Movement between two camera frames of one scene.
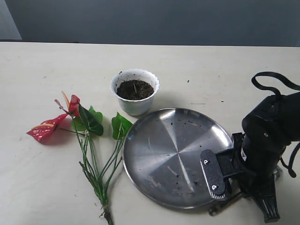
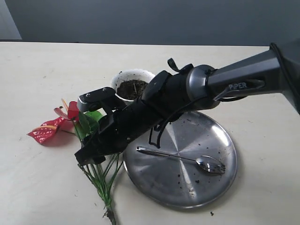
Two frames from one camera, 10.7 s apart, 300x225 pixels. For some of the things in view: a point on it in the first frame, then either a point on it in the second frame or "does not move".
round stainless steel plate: x=161 y=156 does not move
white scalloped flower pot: x=135 y=89 does not move
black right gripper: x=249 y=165 -> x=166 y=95
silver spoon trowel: x=278 y=175 -> x=206 y=162
